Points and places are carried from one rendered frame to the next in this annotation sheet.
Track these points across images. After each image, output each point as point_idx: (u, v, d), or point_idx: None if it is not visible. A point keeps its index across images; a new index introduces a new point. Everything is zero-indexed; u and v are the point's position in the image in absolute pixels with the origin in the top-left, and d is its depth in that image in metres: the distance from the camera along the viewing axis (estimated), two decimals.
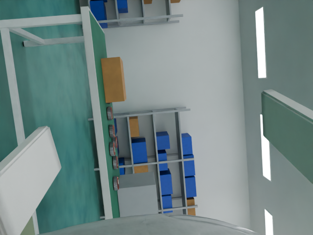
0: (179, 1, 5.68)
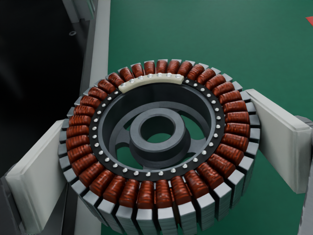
0: None
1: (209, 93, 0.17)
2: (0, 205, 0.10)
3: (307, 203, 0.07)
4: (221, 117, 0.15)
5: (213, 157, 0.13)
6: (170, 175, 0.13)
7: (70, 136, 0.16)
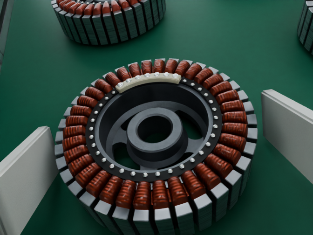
0: None
1: (206, 93, 0.16)
2: None
3: None
4: (218, 116, 0.15)
5: (210, 157, 0.13)
6: (166, 175, 0.13)
7: (67, 137, 0.16)
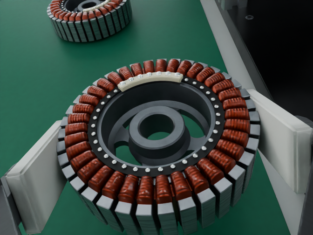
0: None
1: None
2: (0, 205, 0.10)
3: (307, 203, 0.07)
4: None
5: None
6: None
7: None
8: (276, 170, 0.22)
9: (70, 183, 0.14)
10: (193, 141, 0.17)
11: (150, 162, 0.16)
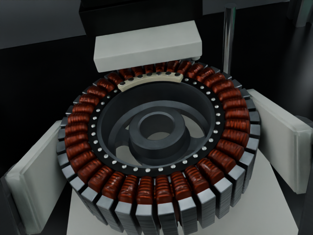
0: None
1: None
2: None
3: (308, 203, 0.07)
4: None
5: None
6: None
7: None
8: None
9: (70, 183, 0.14)
10: (193, 141, 0.17)
11: (150, 162, 0.16)
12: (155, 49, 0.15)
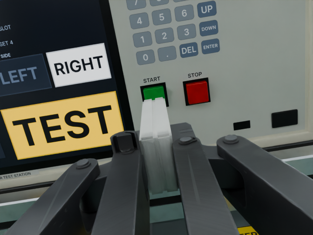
0: None
1: None
2: (132, 168, 0.11)
3: (187, 206, 0.08)
4: None
5: None
6: None
7: None
8: None
9: None
10: None
11: None
12: None
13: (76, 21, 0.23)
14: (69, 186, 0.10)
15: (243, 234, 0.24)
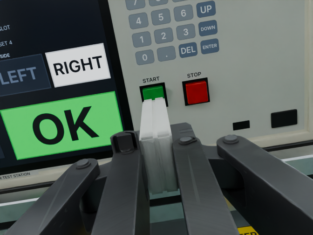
0: None
1: None
2: (132, 168, 0.11)
3: (187, 206, 0.08)
4: None
5: None
6: None
7: None
8: None
9: None
10: None
11: None
12: None
13: (75, 21, 0.23)
14: (69, 186, 0.10)
15: (242, 234, 0.24)
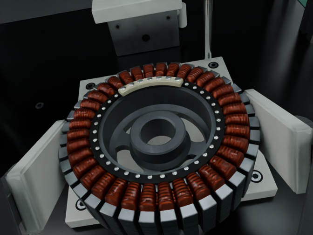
0: None
1: None
2: (0, 205, 0.10)
3: (307, 203, 0.07)
4: None
5: None
6: None
7: None
8: None
9: (73, 190, 0.14)
10: (193, 145, 0.17)
11: (152, 167, 0.16)
12: (142, 2, 0.18)
13: None
14: None
15: None
